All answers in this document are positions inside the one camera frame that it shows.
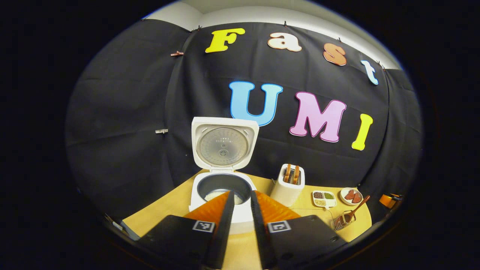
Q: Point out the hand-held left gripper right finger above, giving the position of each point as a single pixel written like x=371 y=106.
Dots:
x=258 y=232

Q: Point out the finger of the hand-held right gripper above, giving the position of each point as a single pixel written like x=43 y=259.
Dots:
x=388 y=201

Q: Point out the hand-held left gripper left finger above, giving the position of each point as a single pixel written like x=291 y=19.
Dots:
x=225 y=232

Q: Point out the brown wooden spoon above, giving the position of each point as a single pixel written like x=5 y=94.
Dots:
x=358 y=208

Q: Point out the white rice cooker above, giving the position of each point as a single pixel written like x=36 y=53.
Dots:
x=225 y=146

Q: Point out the red meat slice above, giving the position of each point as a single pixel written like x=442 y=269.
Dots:
x=349 y=195
x=357 y=197

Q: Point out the white round plate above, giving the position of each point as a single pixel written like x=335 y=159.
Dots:
x=343 y=198

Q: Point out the white toaster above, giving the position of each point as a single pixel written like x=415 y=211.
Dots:
x=285 y=193

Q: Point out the white divided bean dish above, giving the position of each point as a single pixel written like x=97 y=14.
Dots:
x=324 y=199

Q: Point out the toasted bread slice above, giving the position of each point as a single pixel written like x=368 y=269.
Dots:
x=287 y=173
x=296 y=174

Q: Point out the silver cloth clip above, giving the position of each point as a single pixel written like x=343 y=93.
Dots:
x=161 y=131

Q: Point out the black backdrop cloth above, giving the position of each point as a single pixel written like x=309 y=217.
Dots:
x=131 y=112

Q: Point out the pink cloth clip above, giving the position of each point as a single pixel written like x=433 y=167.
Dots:
x=177 y=53

